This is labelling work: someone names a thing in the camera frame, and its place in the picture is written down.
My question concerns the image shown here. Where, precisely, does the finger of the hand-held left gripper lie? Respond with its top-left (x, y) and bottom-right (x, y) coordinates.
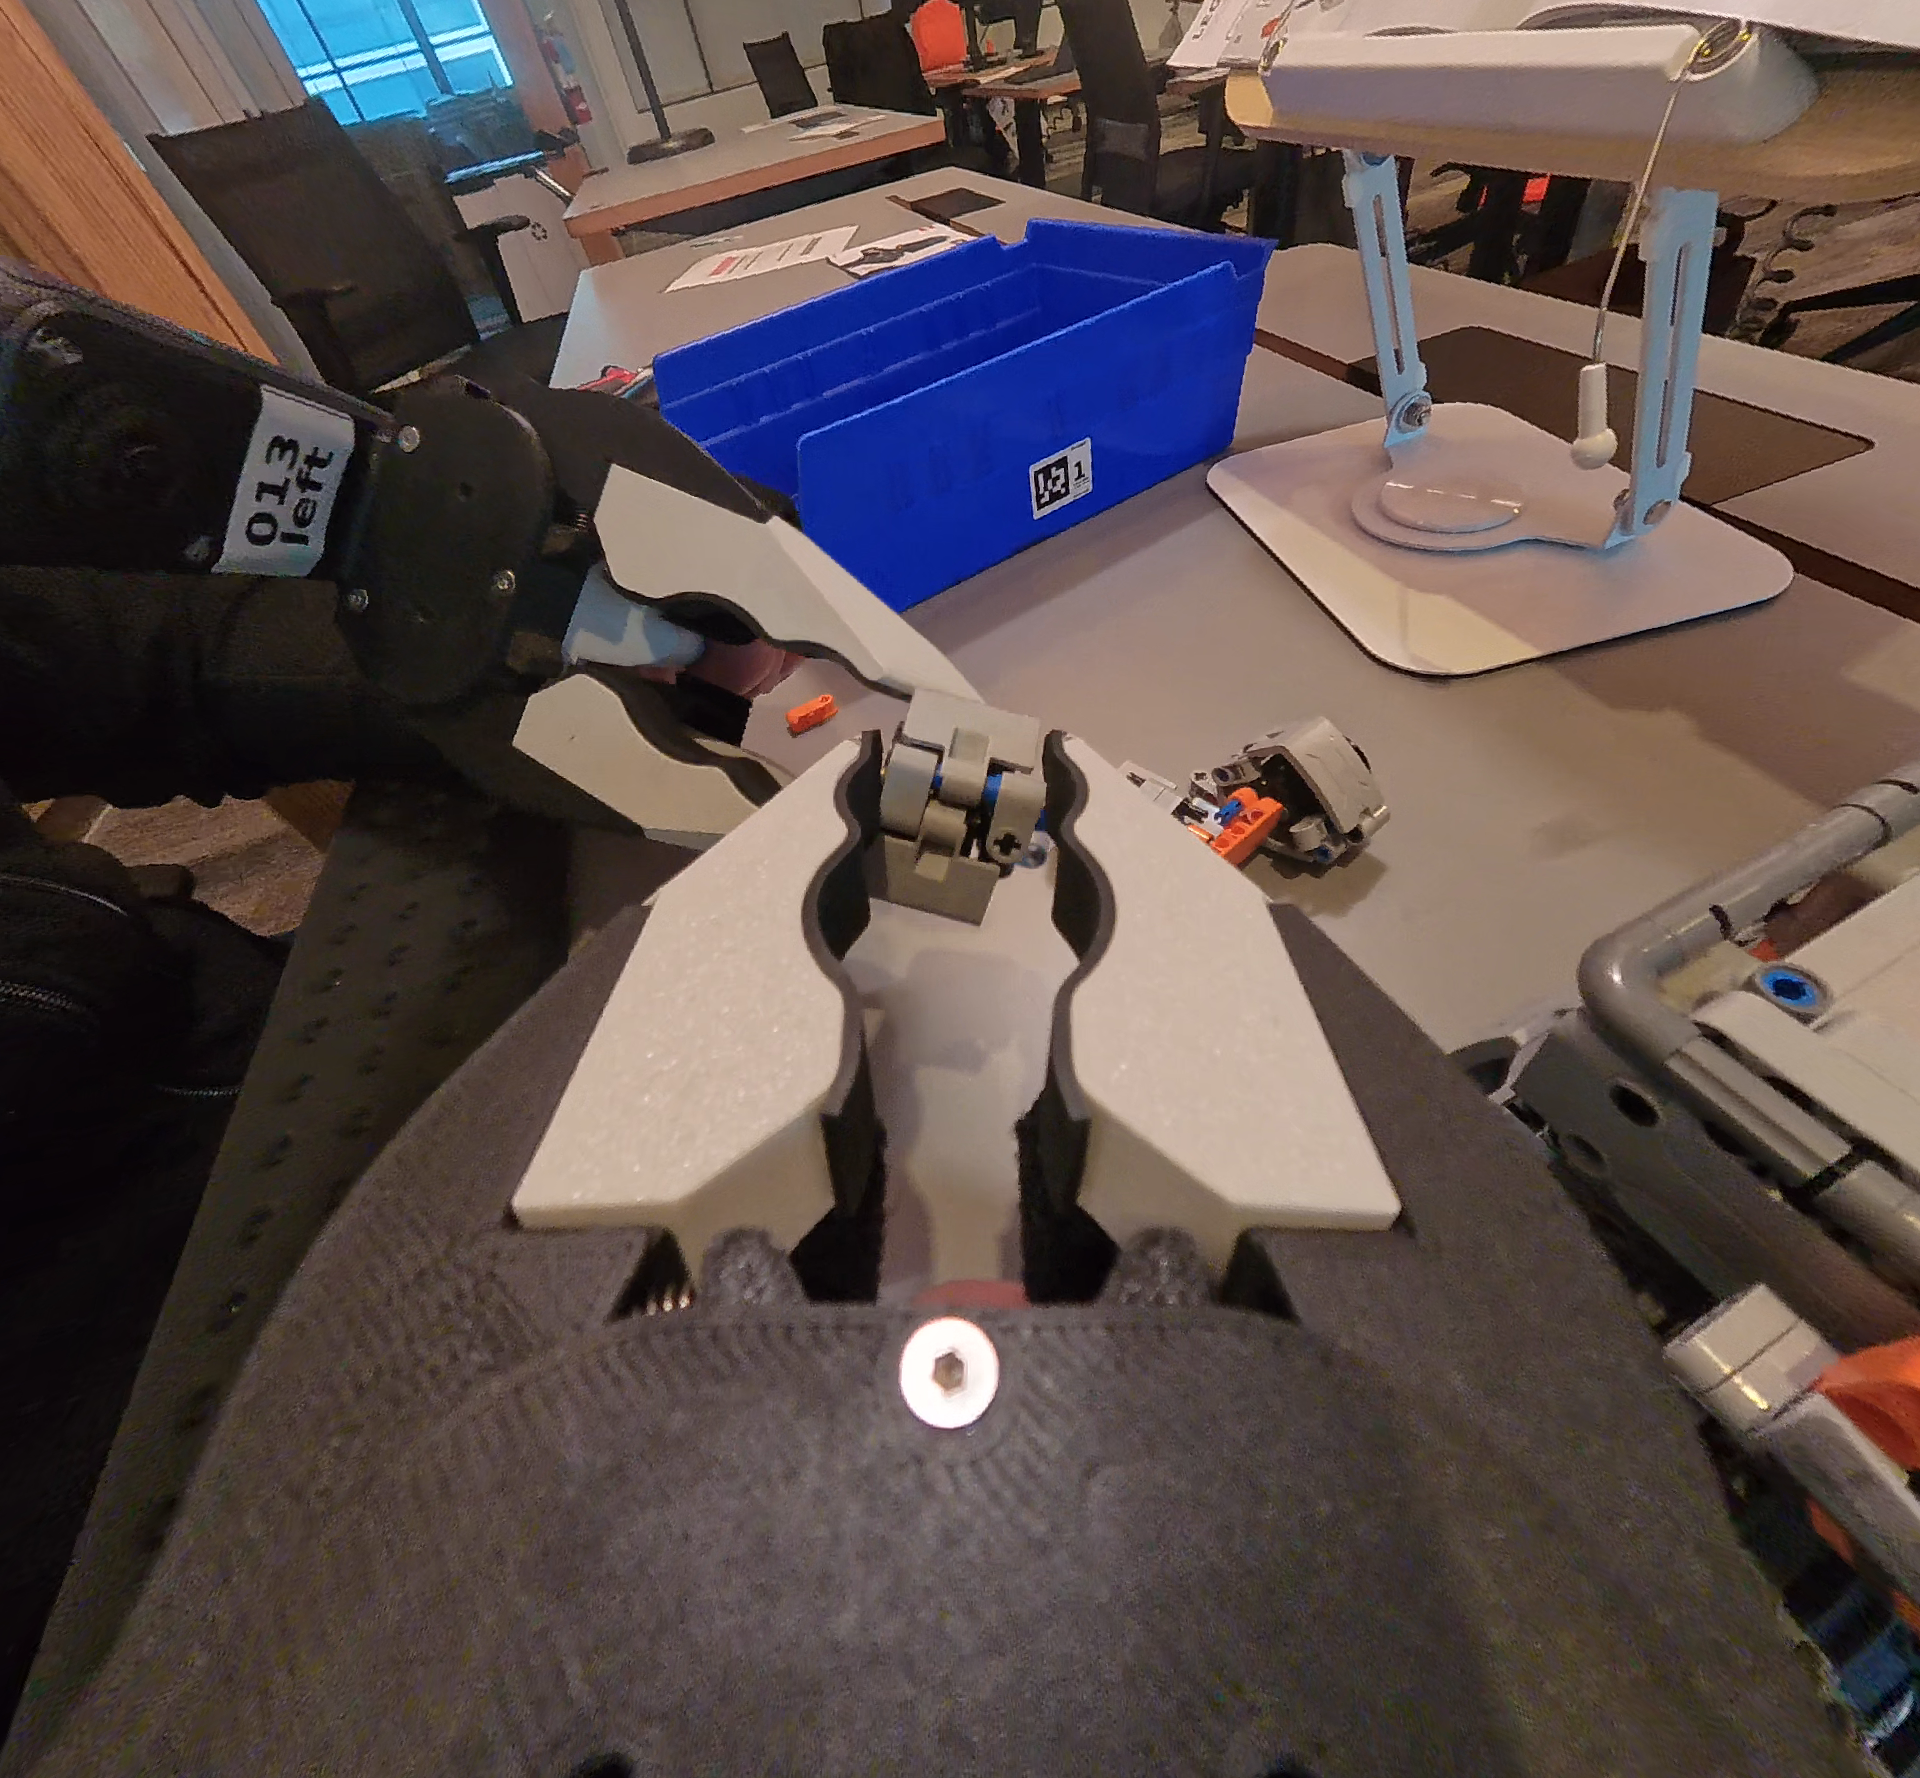
top-left (563, 457), bottom-right (976, 707)
top-left (510, 674), bottom-right (796, 855)

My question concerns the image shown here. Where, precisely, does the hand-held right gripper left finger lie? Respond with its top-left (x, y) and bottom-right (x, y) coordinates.
top-left (510, 734), bottom-right (889, 1257)

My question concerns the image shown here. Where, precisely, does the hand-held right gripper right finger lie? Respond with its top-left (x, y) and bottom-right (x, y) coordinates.
top-left (1040, 728), bottom-right (1406, 1262)

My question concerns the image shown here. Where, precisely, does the grey hinged brick piece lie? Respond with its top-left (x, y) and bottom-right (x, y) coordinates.
top-left (876, 687), bottom-right (1060, 929)

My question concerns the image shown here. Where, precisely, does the grey orange brick assembly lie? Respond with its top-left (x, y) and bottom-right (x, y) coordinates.
top-left (1123, 715), bottom-right (1388, 868)

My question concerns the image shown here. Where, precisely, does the blue bin with white tag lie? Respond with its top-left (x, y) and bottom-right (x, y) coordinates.
top-left (653, 215), bottom-right (1278, 616)

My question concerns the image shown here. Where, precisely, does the white paper sheet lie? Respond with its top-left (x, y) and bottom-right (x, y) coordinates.
top-left (666, 225), bottom-right (861, 295)

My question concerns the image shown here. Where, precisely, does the white trash bin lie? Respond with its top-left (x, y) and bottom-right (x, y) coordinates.
top-left (449, 180), bottom-right (568, 327)

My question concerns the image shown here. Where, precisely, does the black perforated foam pad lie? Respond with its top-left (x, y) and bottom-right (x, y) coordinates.
top-left (28, 773), bottom-right (842, 1734)

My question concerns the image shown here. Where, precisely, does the wooden-edged desk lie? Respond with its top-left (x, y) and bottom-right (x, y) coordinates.
top-left (563, 104), bottom-right (950, 267)

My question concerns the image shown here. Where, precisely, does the black floor lamp stand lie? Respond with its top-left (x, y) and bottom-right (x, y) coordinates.
top-left (566, 0), bottom-right (719, 164)

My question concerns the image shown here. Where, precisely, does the tracked toy brick robot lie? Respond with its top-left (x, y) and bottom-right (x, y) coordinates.
top-left (1502, 778), bottom-right (1920, 1778)

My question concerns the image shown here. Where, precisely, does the person's black clothing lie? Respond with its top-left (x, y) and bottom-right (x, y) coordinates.
top-left (0, 789), bottom-right (293, 1661)

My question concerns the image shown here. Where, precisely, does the white tablet stand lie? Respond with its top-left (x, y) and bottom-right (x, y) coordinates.
top-left (1206, 21), bottom-right (1920, 679)

